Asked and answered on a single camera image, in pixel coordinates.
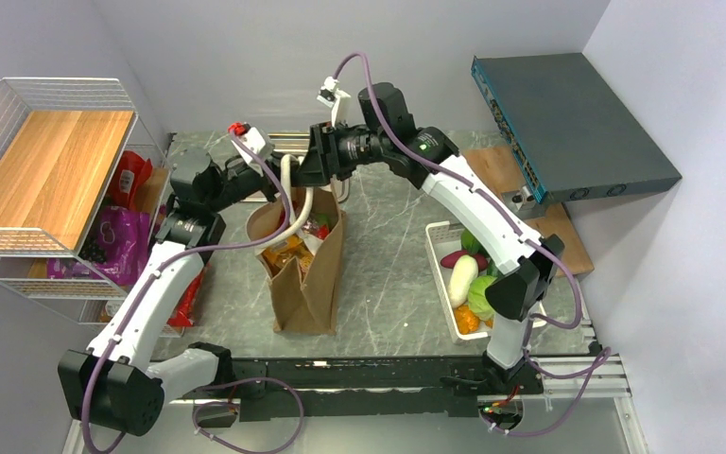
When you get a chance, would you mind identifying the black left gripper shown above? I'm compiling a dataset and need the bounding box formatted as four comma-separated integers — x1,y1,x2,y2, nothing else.
206,149,303,214

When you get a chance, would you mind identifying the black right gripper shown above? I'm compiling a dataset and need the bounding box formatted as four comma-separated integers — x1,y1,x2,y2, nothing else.
292,119,391,185

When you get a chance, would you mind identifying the red candy bag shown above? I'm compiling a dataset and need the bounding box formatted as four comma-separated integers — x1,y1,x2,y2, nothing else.
297,213,331,241

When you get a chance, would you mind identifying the orange snack bag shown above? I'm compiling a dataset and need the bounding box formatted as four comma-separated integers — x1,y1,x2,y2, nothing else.
262,235,314,275

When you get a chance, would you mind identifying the burlap grocery bag pink print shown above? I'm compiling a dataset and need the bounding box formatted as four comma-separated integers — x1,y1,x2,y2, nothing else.
246,169,347,335

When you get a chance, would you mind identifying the white perforated plastic basket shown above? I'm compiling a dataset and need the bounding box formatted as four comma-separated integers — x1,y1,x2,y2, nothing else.
423,220,549,344

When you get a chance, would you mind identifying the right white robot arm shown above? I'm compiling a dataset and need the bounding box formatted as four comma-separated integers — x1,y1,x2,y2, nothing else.
291,82,564,393

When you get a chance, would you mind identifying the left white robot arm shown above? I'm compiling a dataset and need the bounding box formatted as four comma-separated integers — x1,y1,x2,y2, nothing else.
58,123,287,453

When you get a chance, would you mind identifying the small red snack bag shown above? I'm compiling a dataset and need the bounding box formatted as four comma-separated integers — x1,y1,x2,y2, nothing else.
107,150,153,210

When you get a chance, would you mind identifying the purple snack bag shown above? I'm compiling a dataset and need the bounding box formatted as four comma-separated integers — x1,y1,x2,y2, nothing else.
46,206,150,287

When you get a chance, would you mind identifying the silver metal tray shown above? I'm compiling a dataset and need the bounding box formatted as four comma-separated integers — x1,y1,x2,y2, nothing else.
268,131,351,203

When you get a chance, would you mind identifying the colourful snack pack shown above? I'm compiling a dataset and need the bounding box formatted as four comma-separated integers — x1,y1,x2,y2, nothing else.
166,269,206,328

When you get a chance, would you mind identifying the magenta sweet potato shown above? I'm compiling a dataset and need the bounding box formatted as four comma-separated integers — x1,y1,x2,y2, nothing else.
440,250,489,271

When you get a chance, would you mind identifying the green leafy vegetable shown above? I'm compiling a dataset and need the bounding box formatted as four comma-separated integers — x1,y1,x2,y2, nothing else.
459,229,481,255

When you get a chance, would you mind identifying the wooden board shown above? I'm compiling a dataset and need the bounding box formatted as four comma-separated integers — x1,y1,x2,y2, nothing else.
461,146,595,275

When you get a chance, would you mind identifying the white eggplant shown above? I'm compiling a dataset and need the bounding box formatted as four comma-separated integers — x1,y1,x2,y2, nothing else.
447,256,479,309

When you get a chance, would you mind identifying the green cabbage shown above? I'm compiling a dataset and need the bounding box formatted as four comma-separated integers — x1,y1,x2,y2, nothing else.
467,275,497,321

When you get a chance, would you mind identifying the orange ginger root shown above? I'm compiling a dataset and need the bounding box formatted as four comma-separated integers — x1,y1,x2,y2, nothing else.
453,304,493,335

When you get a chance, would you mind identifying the white wire shelf rack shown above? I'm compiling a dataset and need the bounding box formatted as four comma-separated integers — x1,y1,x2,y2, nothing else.
0,77,170,330

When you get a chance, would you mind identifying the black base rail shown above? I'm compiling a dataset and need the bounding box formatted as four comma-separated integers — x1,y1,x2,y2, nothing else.
184,355,544,422

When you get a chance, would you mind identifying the blue grey network switch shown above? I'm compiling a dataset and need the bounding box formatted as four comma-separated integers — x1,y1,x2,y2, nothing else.
471,53,682,207

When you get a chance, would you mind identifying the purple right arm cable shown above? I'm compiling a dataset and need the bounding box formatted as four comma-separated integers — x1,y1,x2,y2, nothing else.
333,51,614,439

